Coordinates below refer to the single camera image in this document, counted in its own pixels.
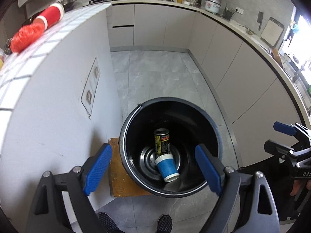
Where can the wall socket panel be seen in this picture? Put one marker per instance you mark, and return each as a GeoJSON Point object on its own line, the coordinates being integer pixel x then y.
{"type": "Point", "coordinates": [90, 87]}

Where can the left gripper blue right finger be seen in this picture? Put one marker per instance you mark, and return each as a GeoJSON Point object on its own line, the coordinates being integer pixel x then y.
{"type": "Point", "coordinates": [258, 211]}

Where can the red paper cup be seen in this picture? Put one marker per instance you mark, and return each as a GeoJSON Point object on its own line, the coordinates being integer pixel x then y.
{"type": "Point", "coordinates": [50, 16]}

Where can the black cleaver knife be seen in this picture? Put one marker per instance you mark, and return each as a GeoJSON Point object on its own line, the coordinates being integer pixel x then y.
{"type": "Point", "coordinates": [260, 19]}

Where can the blue paper cup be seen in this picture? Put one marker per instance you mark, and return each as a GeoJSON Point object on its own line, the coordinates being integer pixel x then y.
{"type": "Point", "coordinates": [166, 165]}

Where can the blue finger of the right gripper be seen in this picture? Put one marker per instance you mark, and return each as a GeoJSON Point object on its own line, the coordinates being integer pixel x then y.
{"type": "Point", "coordinates": [279, 150]}
{"type": "Point", "coordinates": [285, 128]}

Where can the black utensil holder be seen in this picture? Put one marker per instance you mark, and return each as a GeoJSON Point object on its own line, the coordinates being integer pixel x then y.
{"type": "Point", "coordinates": [228, 13]}

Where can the black yellow drink can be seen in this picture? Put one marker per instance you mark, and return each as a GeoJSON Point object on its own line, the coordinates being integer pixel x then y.
{"type": "Point", "coordinates": [162, 142]}

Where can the right black shoe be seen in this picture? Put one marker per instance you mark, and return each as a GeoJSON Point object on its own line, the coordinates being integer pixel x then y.
{"type": "Point", "coordinates": [164, 224]}

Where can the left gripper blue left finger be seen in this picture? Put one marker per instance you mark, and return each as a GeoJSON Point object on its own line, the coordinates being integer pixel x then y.
{"type": "Point", "coordinates": [48, 213]}

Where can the white cutting board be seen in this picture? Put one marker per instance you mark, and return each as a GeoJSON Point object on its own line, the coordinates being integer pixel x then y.
{"type": "Point", "coordinates": [272, 32]}

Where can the black wok with lid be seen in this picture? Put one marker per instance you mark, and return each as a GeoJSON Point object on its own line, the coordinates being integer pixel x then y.
{"type": "Point", "coordinates": [67, 4]}

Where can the black trash bucket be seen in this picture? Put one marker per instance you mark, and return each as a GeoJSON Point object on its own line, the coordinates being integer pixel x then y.
{"type": "Point", "coordinates": [187, 126]}

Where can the red mesh bag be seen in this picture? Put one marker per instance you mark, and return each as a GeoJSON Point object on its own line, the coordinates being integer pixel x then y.
{"type": "Point", "coordinates": [26, 35]}

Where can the black shoe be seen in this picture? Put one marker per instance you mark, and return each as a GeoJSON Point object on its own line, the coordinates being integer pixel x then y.
{"type": "Point", "coordinates": [108, 223]}
{"type": "Point", "coordinates": [164, 224]}

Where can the white rice cooker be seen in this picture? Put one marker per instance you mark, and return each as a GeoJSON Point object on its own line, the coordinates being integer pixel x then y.
{"type": "Point", "coordinates": [213, 6]}

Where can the left black shoe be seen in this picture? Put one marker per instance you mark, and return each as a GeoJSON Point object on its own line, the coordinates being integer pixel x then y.
{"type": "Point", "coordinates": [108, 223]}

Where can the person's right hand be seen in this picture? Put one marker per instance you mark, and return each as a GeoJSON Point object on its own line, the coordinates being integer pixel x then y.
{"type": "Point", "coordinates": [296, 186]}

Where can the wooden stool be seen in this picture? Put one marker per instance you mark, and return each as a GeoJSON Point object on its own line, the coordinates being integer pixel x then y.
{"type": "Point", "coordinates": [121, 183]}

